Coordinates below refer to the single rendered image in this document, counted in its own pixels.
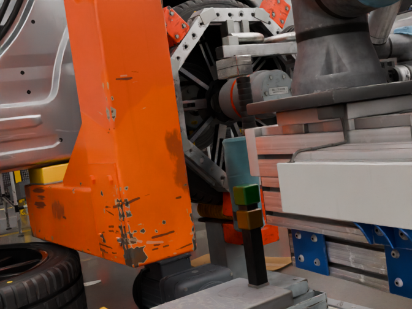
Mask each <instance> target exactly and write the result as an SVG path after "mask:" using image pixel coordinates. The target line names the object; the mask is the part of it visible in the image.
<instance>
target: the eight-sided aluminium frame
mask: <svg viewBox="0 0 412 309"><path fill-rule="evenodd" d="M269 15H270V14H269V13H267V12H266V11H265V10H264V9H263V8H257V7H255V8H213V7H211V8H204V9H201V10H199V11H197V12H194V13H193V14H192V15H191V17H190V18H189V19H188V21H187V24H188V25H189V26H190V29H189V31H188V32H187V33H186V35H185V37H184V38H183V40H182V41H181V42H180V44H179V45H177V46H174V47H171V48H169V51H170V60H171V65H172V73H173V78H174V87H175V95H176V100H177V109H178V117H179V122H180V130H181V139H182V144H183V151H184V154H185V163H186V165H187V166H188V167H189V168H190V169H192V170H193V171H194V172H195V173H196V174H198V176H200V177H201V178H202V179H203V180H205V181H206V182H207V183H208V184H209V185H210V187H212V188H214V189H215V190H217V191H218V192H229V187H228V182H227V175H226V173H225V171H223V170H222V169H221V168H220V167H219V166H217V165H216V164H215V163H214V162H213V161H212V160H211V159H210V158H209V157H208V156H206V155H205V154H204V153H203V152H201V151H200V149H198V148H197V147H196V146H195V145H194V144H193V143H192V142H190V141H189V140H188V138H187V133H186V125H185V116H184V111H183V103H182V97H181V89H180V81H179V76H178V70H179V69H180V68H181V66H182V64H183V63H184V61H185V60H186V58H187V57H188V55H189V54H190V53H191V51H192V49H193V48H194V46H195V45H196V44H197V42H198V40H199V39H200V37H201V35H202V34H203V33H204V31H205V30H206V28H207V26H219V25H221V24H222V23H225V21H226V20H233V21H241V20H248V23H249V26H250V27H251V28H252V29H253V30H254V31H255V32H258V33H261V34H262V35H263V36H264V38H267V37H271V36H275V35H279V33H280V32H282V29H281V28H280V27H279V26H278V25H277V24H276V23H275V22H274V21H273V20H272V19H271V18H270V17H269ZM296 55H297V54H296ZM296 55H281V56H278V57H279V59H281V60H282V62H284V64H285V66H286V73H287V74H288V75H289V77H290V79H291V80H292V78H293V73H294V66H295V61H296Z"/></svg>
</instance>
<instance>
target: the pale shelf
mask: <svg viewBox="0 0 412 309"><path fill-rule="evenodd" d="M248 283H249V282H248V280H247V279H244V278H236V279H234V280H231V281H228V282H225V283H222V284H219V285H216V286H214V287H211V288H208V289H204V290H202V291H199V292H196V293H194V294H190V295H188V296H184V297H182V298H179V299H176V300H173V301H170V302H167V303H164V304H162V305H158V306H156V307H153V308H149V309H286V308H289V307H291V306H293V305H294V299H293V294H292V291H290V290H287V289H283V288H279V287H276V286H271V285H267V286H264V287H262V288H259V289H256V288H252V287H249V286H248Z"/></svg>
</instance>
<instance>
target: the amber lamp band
mask: <svg viewBox="0 0 412 309"><path fill-rule="evenodd" d="M236 215H237V223H238V228H239V229H243V230H248V231H250V230H253V229H257V228H260V227H262V226H263V225H264V223H263V218H262V210H261V208H255V209H253V210H248V211H245V210H237V211H236Z"/></svg>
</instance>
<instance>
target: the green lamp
mask: <svg viewBox="0 0 412 309"><path fill-rule="evenodd" d="M233 192H234V200H235V204H236V205H244V206H248V205H253V204H256V203H260V195H259V186H258V184H257V183H245V184H242V185H237V186H234V187H233Z"/></svg>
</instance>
